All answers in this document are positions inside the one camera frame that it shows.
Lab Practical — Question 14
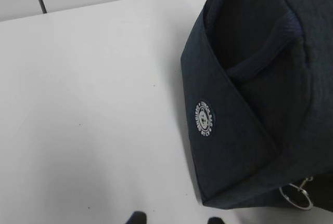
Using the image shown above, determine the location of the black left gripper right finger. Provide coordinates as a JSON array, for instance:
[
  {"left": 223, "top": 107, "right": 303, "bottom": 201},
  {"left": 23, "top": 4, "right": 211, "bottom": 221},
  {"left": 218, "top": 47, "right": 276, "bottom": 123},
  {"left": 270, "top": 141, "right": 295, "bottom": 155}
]
[{"left": 208, "top": 217, "right": 225, "bottom": 224}]

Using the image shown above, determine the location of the dark blue lunch bag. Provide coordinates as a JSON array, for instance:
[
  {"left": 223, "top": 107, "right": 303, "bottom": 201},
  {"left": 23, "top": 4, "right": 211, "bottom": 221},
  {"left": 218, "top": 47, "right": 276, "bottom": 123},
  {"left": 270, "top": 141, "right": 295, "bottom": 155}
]
[{"left": 181, "top": 0, "right": 332, "bottom": 211}]

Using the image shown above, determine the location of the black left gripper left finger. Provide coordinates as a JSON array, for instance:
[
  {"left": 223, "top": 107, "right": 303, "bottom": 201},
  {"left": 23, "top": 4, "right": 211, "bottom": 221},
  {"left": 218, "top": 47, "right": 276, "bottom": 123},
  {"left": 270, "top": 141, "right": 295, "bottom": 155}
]
[{"left": 126, "top": 211, "right": 147, "bottom": 224}]

